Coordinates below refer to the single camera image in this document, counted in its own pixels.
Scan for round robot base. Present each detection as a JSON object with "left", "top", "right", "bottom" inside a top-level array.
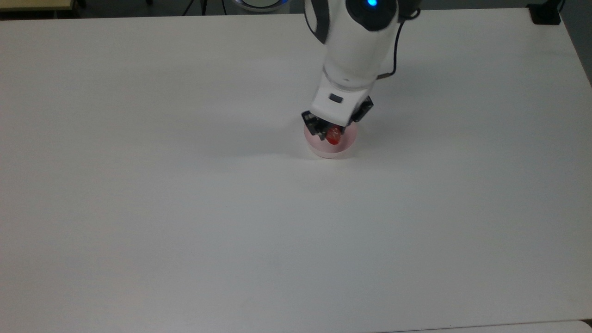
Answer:
[{"left": 230, "top": 0, "right": 293, "bottom": 12}]

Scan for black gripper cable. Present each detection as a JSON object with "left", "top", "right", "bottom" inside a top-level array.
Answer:
[{"left": 377, "top": 8, "right": 422, "bottom": 80}]

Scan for wooden desk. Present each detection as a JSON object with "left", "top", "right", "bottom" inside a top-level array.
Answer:
[{"left": 0, "top": 0, "right": 75, "bottom": 12}]

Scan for pink plastic bowl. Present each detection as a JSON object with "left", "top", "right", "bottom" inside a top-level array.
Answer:
[{"left": 303, "top": 118, "right": 358, "bottom": 159}]

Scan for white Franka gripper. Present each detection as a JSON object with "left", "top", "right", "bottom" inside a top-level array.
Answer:
[{"left": 301, "top": 74, "right": 374, "bottom": 142}]

